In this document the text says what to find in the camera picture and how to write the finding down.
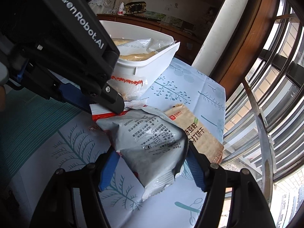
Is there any brown soda cracker packet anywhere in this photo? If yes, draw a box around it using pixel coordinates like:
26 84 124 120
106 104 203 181
165 104 224 164

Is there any silver-red snack bag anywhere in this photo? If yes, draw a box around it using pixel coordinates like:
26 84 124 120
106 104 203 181
90 104 189 201

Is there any white vertical pipe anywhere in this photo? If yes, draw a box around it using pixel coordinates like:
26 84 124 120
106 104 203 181
192 0 248 76

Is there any small white bottle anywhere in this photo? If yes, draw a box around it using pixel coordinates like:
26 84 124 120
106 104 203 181
117 2 125 15

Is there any person's left hand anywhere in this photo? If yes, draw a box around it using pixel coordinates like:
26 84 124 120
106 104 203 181
0 86 6 112

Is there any leaf-print blue tablecloth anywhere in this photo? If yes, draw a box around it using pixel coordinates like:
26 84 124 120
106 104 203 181
1 59 226 227

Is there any steel window guard rail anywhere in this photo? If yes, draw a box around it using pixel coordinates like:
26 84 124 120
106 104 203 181
218 0 304 210

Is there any white plastic storage bin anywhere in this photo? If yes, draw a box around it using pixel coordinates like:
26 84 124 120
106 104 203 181
98 20 181 95

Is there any dark ornamental case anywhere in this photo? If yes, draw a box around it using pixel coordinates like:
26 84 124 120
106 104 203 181
124 1 147 14

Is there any large white-blue snack bag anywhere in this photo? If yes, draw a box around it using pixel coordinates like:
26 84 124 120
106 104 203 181
112 38 176 61

